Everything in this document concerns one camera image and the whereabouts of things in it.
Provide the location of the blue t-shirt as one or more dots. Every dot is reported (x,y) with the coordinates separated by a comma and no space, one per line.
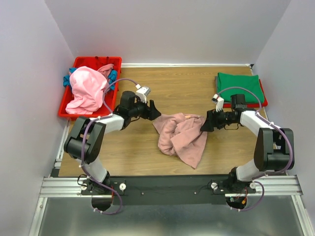
(110,78)

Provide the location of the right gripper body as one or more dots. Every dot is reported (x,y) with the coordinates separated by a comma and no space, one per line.
(222,118)

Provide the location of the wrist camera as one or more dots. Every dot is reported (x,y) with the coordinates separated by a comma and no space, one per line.
(219,102)
(142,92)

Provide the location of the dusty pink printed t-shirt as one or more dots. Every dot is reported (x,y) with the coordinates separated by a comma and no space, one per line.
(180,135)

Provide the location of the coral pink t-shirt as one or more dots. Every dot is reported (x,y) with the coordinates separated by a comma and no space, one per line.
(106,70)

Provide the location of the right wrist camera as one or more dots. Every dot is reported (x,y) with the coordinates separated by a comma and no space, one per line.
(219,102)

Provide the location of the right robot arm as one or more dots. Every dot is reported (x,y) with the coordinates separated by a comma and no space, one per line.
(273,153)

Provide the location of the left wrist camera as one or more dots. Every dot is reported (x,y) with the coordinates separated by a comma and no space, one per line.
(142,92)

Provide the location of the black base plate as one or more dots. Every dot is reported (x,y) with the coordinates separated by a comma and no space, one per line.
(169,190)

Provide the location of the aluminium frame rail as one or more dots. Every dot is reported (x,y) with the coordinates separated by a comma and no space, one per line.
(63,211)

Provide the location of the green folded t-shirt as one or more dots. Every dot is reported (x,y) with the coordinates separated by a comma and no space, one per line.
(227,78)

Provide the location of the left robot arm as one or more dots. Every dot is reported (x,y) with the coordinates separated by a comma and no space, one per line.
(85,138)

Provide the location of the light pink t-shirt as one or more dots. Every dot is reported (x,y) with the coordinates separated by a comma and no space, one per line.
(87,86)

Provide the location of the red folded t-shirt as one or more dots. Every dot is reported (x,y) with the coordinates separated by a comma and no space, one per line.
(255,87)

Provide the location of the grey folded t-shirt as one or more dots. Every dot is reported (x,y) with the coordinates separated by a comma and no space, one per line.
(216,83)

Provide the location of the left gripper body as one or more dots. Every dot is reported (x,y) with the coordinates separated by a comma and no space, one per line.
(140,109)

